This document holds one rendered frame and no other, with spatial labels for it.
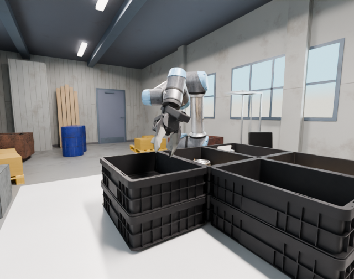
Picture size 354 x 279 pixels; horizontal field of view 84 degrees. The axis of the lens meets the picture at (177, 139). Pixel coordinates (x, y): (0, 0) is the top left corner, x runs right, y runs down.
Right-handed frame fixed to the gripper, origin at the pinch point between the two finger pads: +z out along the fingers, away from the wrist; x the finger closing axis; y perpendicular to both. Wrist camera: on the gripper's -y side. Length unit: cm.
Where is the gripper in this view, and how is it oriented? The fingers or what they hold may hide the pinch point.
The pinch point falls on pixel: (165, 151)
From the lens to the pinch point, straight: 68.5
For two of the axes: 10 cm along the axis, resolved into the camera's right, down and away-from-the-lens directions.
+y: -5.7, 1.9, 8.0
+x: -8.0, -3.3, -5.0
